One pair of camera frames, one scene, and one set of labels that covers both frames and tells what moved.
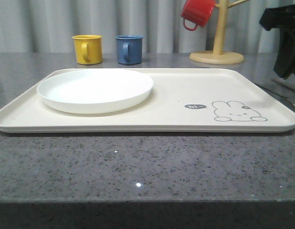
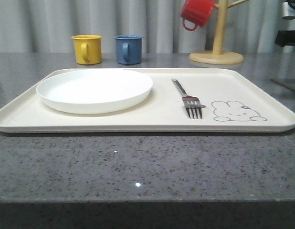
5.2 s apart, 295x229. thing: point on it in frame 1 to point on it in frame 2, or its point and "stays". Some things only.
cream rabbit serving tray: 182,100 stays
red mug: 198,12 stays
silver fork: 293,99 to 192,103
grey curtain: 48,26 stays
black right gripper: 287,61 to 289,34
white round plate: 94,91 stays
